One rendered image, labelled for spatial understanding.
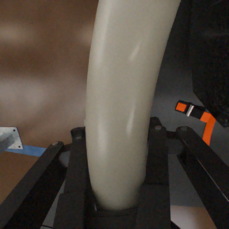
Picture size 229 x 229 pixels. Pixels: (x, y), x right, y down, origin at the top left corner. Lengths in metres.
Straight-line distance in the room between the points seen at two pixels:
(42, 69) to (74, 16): 0.39
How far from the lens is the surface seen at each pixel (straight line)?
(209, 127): 1.25
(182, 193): 1.57
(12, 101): 1.50
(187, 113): 1.15
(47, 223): 0.74
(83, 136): 0.16
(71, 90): 1.22
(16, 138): 1.63
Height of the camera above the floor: 1.08
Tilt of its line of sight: 65 degrees down
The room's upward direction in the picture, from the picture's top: 157 degrees counter-clockwise
